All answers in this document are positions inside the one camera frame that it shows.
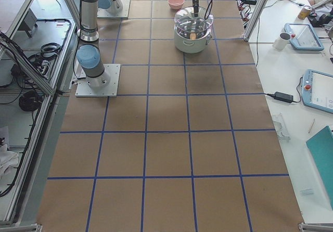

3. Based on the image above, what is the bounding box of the teach pendant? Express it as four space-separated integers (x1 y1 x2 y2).
301 69 333 113
284 23 324 51

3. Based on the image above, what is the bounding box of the brown egg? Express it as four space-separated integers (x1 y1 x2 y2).
190 33 196 40

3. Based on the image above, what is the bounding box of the pink bowl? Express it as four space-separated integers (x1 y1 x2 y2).
168 0 185 10

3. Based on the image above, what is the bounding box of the teal folder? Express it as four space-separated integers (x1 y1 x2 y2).
306 125 332 207

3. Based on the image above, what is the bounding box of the aluminium frame post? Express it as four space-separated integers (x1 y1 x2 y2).
244 0 268 42

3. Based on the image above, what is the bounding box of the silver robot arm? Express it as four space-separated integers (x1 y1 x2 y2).
98 0 123 15
76 0 199 88

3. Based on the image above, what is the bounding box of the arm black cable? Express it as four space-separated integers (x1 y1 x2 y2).
203 0 224 20

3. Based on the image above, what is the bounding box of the grey box on shelf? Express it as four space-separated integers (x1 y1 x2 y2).
18 8 37 38

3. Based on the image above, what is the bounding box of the glass pot lid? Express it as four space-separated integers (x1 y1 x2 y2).
174 7 214 34

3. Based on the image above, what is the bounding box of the white mug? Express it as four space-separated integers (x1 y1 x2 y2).
273 32 291 50

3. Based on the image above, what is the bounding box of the clear plastic holder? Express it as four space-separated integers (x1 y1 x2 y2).
272 113 290 141

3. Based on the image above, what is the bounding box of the small white label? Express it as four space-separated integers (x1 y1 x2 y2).
300 188 314 196

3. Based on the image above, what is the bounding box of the black power adapter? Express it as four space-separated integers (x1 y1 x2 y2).
265 92 300 104

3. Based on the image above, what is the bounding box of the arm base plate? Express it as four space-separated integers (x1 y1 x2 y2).
97 0 131 19
75 64 121 97

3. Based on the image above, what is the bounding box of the near teach pendant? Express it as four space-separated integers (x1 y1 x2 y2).
301 69 333 113

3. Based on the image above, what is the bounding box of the coiled black cable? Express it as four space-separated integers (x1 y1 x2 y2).
18 90 44 113

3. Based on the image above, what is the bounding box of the pale green cooking pot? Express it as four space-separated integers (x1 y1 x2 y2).
174 24 212 54

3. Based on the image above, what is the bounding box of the yellow drink can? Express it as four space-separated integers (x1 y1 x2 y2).
298 6 312 20

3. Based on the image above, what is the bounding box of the far teach pendant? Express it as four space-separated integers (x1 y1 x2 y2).
284 23 324 51

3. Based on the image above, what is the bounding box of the wooden stick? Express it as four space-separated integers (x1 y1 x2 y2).
308 119 315 134

